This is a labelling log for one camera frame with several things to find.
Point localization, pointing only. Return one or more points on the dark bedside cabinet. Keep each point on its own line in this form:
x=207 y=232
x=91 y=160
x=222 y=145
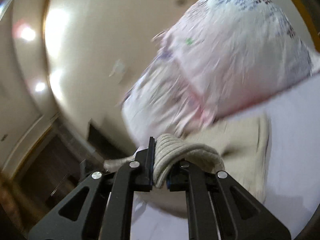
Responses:
x=103 y=145

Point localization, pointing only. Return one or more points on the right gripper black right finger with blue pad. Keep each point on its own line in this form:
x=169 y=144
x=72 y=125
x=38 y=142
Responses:
x=218 y=207

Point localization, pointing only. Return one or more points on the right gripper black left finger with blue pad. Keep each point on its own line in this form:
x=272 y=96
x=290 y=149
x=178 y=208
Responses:
x=100 y=207

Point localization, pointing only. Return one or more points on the lavender bed sheet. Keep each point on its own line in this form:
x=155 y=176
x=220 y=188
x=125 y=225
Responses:
x=292 y=181

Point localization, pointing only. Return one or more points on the beige ribbed knit sweater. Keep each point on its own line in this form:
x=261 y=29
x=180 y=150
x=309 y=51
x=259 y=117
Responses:
x=238 y=147

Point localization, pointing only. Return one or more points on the pink floral pillow right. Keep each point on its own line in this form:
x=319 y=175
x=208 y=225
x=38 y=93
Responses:
x=229 y=76

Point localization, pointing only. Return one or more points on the pink floral pillow left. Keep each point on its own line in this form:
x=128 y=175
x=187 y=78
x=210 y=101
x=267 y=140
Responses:
x=163 y=101

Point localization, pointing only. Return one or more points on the white wall switch plate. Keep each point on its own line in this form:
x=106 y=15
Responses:
x=118 y=71

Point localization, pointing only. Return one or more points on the pink floral pillow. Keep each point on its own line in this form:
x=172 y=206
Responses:
x=163 y=101
x=229 y=76

